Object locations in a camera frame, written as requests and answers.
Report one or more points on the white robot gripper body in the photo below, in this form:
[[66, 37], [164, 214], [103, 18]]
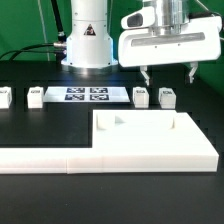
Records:
[[155, 37]]

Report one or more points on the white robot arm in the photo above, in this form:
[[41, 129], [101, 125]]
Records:
[[89, 46]]

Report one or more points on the white marker sheet with tags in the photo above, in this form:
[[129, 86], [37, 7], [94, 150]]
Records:
[[86, 94]]

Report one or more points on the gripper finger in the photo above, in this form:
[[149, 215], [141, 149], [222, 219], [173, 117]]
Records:
[[193, 66], [145, 76]]

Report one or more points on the white L-shaped obstacle fence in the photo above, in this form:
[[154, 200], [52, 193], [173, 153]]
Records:
[[90, 160]]

